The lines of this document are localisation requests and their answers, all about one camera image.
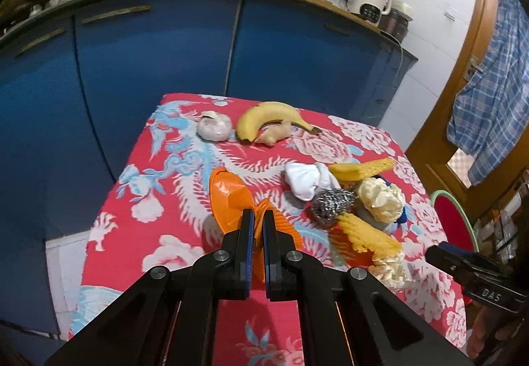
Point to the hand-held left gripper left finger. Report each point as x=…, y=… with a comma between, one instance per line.
x=248, y=254

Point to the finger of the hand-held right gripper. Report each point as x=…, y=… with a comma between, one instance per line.
x=448, y=258

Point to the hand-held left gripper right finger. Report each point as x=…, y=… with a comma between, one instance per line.
x=268, y=254

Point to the red basin with green rim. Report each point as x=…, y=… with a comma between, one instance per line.
x=452, y=217

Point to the orange plastic bag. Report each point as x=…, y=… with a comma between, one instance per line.
x=227, y=200

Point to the white sock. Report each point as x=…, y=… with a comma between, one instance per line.
x=308, y=180

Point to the person's right hand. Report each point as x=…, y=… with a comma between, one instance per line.
x=481, y=333

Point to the cream crumpled wrapper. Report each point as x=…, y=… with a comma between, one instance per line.
x=392, y=273

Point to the black metal rack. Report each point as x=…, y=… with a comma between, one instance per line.
x=504, y=225

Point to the steel wool scrubber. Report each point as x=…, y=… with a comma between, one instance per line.
x=332, y=206

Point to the yellow waffle sponge cloth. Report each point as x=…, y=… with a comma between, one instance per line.
x=368, y=235
x=363, y=168

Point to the cream crumpled cloth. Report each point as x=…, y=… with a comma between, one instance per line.
x=380, y=200

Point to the red floral tablecloth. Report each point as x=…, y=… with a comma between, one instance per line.
x=157, y=200

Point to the ginger root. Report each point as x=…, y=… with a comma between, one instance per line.
x=272, y=132

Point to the garlic bulb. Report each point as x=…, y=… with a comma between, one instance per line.
x=214, y=127

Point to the wooden door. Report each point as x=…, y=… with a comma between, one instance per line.
x=442, y=122

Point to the yellow banana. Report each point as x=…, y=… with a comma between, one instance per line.
x=264, y=111

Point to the blue plaid shirt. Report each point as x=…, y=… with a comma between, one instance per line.
x=492, y=109

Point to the blue kitchen cabinets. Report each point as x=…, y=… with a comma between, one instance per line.
x=144, y=60

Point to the dark rice cooker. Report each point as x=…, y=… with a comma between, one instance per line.
x=396, y=20

